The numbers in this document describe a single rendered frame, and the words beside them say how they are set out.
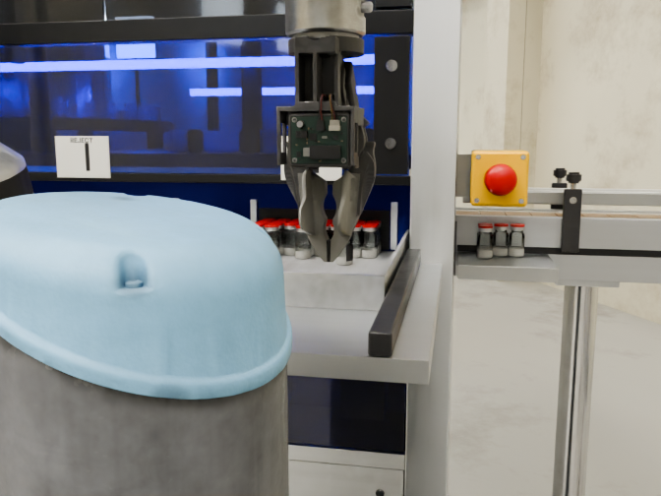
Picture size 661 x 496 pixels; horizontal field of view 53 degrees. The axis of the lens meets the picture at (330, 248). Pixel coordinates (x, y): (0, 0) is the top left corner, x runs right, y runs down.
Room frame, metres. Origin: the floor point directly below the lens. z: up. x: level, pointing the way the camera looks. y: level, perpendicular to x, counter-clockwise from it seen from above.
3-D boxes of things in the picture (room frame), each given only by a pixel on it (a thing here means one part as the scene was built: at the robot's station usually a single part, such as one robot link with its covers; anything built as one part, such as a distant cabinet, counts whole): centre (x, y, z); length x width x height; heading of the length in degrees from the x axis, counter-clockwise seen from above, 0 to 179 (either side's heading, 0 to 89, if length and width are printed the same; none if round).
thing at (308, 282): (0.82, 0.04, 0.90); 0.34 x 0.26 x 0.04; 169
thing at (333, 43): (0.64, 0.01, 1.08); 0.09 x 0.08 x 0.12; 169
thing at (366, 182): (0.66, -0.02, 1.02); 0.05 x 0.02 x 0.09; 79
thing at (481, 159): (0.89, -0.22, 1.00); 0.08 x 0.07 x 0.07; 169
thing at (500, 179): (0.85, -0.22, 0.99); 0.04 x 0.04 x 0.04; 79
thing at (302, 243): (0.91, 0.04, 0.91); 0.02 x 0.02 x 0.05
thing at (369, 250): (0.93, 0.02, 0.91); 0.18 x 0.02 x 0.05; 79
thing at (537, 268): (0.93, -0.25, 0.87); 0.14 x 0.13 x 0.02; 169
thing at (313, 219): (0.65, 0.02, 0.97); 0.06 x 0.03 x 0.09; 169
